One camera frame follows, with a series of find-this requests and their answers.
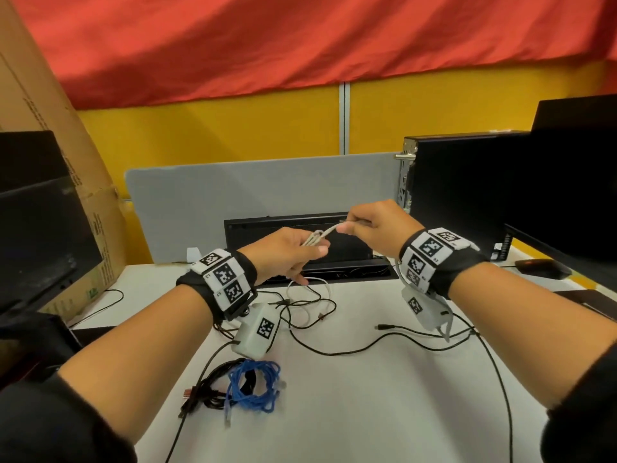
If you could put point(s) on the person's right thumb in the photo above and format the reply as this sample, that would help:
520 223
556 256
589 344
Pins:
349 227

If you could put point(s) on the black computer mouse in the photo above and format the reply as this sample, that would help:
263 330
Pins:
542 268

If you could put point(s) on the person's left thumb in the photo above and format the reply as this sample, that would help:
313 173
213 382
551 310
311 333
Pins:
315 250

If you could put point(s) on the person's right forearm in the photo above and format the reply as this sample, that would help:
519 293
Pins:
520 327

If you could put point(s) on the black computer tower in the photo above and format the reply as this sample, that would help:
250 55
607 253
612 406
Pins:
458 187

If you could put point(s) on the person's left forearm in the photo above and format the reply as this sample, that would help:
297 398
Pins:
140 351

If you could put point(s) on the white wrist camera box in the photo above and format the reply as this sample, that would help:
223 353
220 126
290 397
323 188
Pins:
424 311
258 330

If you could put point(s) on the red curtain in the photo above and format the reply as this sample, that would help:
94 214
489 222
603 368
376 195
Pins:
289 38

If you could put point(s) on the grey desk divider panel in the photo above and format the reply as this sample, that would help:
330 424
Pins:
193 202

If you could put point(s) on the black wristband with marker tags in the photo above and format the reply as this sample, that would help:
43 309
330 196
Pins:
434 257
226 279

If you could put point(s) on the person's right hand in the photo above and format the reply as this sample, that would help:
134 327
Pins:
385 226

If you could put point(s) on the black sleeve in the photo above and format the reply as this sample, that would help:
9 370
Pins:
53 429
583 419

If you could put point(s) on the grey partition post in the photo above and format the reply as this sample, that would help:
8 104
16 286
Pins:
344 118

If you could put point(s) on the black monitor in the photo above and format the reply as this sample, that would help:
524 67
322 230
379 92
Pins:
38 221
569 187

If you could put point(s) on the person's left hand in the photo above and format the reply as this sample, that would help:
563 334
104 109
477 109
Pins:
279 253

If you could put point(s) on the large cardboard box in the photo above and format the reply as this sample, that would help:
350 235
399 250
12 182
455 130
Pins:
62 139

